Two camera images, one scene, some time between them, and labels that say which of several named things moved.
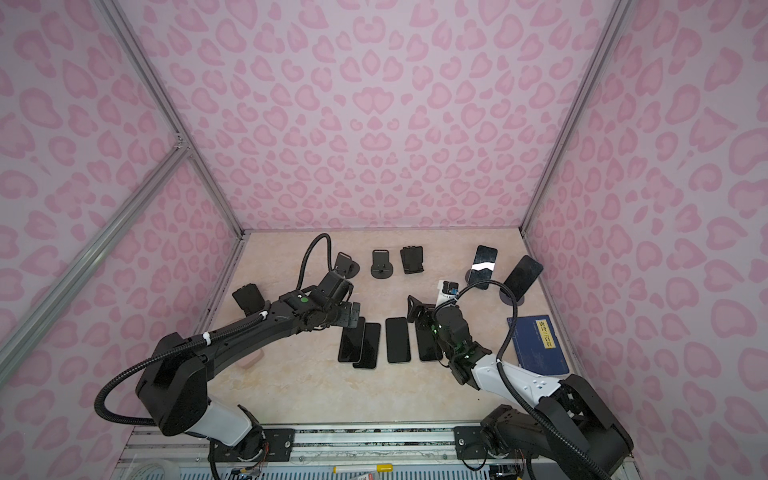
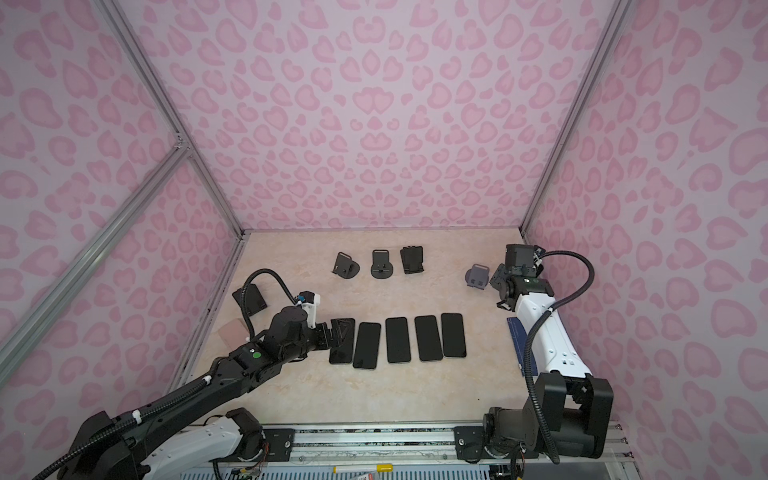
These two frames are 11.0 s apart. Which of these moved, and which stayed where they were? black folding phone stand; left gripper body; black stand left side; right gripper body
Moved: left gripper body; right gripper body
Stayed: black folding phone stand; black stand left side
